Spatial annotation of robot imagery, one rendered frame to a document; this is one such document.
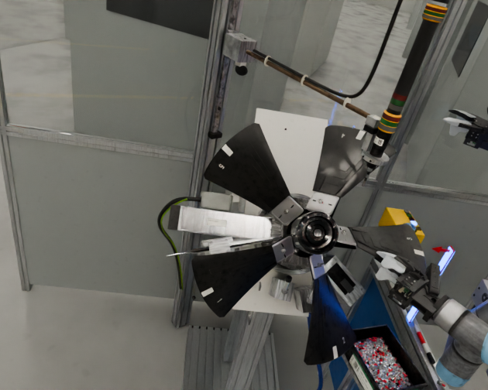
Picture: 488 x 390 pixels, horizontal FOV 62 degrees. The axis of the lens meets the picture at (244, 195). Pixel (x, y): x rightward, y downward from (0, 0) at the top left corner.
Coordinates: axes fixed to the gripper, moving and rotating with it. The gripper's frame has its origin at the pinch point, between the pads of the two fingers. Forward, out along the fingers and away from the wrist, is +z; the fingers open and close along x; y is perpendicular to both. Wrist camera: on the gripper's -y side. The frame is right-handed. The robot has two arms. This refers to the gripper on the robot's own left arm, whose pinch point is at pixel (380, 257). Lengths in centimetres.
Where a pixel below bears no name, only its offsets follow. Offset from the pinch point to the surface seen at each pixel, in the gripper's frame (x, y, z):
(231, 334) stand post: 88, 8, 47
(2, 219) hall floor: 110, 71, 213
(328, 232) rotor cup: -6.0, 11.5, 11.4
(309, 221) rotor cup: -7.7, 14.5, 16.3
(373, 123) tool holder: -35.6, 1.6, 14.2
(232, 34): -40, -1, 76
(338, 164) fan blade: -16.0, -3.7, 24.3
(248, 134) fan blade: -25, 20, 40
